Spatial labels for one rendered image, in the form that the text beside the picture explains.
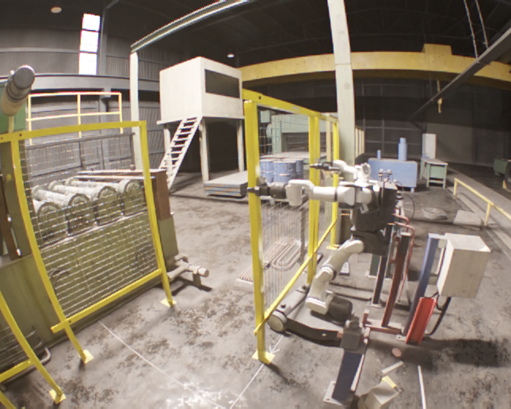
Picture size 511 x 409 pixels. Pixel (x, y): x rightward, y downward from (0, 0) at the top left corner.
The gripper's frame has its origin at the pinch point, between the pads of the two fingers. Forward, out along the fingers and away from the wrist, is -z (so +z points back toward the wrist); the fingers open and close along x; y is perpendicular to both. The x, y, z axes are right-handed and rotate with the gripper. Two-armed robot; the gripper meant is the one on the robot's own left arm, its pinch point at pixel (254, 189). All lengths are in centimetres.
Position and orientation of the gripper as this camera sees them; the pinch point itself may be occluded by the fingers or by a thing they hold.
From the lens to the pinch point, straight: 135.1
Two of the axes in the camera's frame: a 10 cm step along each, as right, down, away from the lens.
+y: -0.4, -9.6, -2.6
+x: 4.9, -2.5, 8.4
